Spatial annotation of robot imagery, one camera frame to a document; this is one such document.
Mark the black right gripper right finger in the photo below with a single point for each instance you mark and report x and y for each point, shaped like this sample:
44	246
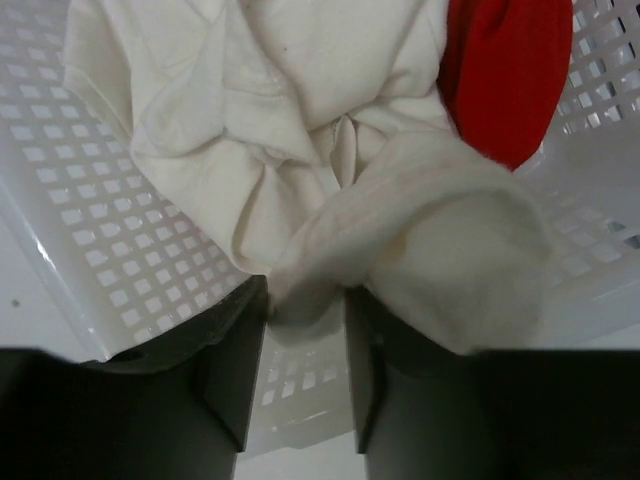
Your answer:
422	412

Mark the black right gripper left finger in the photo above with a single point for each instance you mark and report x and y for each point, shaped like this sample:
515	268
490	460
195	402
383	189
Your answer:
175	407

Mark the white t shirt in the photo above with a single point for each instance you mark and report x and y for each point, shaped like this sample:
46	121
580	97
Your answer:
309	140

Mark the white plastic basket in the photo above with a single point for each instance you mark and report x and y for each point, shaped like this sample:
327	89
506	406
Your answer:
126	265

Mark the red t shirt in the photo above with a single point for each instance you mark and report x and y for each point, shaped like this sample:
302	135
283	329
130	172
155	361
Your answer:
504	68

